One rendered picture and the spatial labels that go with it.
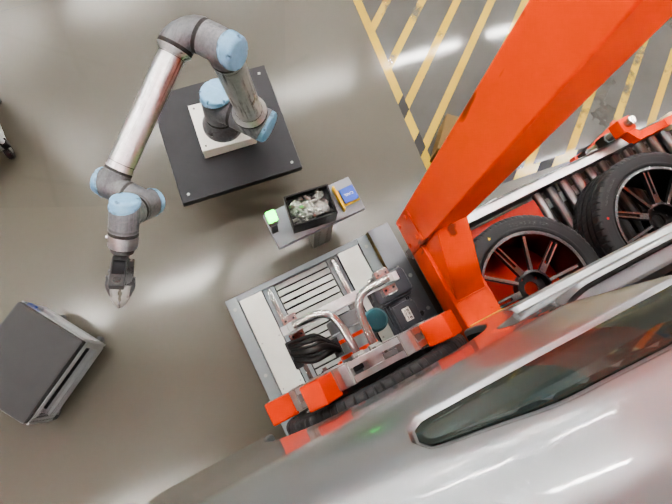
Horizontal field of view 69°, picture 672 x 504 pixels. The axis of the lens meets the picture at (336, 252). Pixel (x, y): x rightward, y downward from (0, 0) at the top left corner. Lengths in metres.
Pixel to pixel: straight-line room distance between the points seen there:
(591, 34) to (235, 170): 1.84
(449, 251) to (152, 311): 1.54
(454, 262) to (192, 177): 1.31
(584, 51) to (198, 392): 2.19
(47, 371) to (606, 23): 2.27
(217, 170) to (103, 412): 1.29
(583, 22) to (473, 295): 1.27
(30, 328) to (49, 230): 0.66
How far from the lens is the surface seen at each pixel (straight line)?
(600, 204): 2.56
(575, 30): 0.97
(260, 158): 2.49
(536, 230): 2.38
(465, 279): 1.96
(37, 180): 3.10
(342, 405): 1.41
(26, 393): 2.49
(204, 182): 2.47
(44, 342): 2.48
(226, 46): 1.70
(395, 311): 2.17
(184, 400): 2.62
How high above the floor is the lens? 2.55
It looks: 75 degrees down
